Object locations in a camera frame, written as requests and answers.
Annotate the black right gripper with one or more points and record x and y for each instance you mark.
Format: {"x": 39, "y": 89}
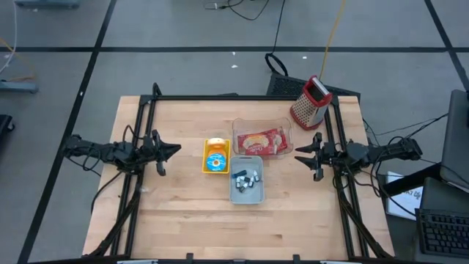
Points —
{"x": 331, "y": 155}

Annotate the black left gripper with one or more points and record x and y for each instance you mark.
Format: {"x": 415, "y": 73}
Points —
{"x": 152, "y": 150}

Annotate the small black binder clip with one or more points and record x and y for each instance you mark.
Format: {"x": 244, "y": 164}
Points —
{"x": 243, "y": 188}
{"x": 246, "y": 181}
{"x": 251, "y": 183}
{"x": 256, "y": 176}
{"x": 239, "y": 180}

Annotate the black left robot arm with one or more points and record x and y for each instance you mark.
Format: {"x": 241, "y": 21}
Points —
{"x": 110, "y": 152}

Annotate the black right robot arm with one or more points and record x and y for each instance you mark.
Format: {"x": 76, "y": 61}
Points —
{"x": 388, "y": 150}

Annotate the clear plastic bin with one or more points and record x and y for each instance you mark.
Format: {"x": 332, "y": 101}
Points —
{"x": 256, "y": 124}

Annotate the black mesh computer case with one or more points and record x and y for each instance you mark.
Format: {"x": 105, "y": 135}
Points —
{"x": 282, "y": 86}

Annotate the white plastic bin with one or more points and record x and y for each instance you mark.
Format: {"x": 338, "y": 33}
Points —
{"x": 245, "y": 196}

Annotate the black table clamp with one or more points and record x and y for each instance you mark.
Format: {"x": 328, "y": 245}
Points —
{"x": 189, "y": 257}
{"x": 296, "y": 258}

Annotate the white paper sheet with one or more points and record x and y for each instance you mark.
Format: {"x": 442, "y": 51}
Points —
{"x": 406, "y": 201}

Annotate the dark grey laptop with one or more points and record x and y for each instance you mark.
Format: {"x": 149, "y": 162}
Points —
{"x": 443, "y": 198}

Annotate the black keyboard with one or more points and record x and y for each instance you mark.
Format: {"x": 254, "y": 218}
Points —
{"x": 443, "y": 232}

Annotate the grey stand base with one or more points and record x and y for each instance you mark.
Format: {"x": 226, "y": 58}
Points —
{"x": 47, "y": 3}
{"x": 18, "y": 87}

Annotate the black floor object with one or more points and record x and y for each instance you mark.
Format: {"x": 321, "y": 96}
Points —
{"x": 4, "y": 122}

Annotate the black aluminium table frame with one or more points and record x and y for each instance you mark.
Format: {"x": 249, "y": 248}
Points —
{"x": 238, "y": 97}

